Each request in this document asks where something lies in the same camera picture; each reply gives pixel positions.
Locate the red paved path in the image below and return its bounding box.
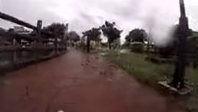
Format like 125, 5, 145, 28
0, 42, 198, 112

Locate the grass verge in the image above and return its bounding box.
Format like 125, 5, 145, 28
92, 46, 198, 112

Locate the dark lamp pole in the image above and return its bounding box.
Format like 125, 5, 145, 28
170, 0, 193, 90

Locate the concrete pole base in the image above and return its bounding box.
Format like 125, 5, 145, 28
157, 78, 194, 97

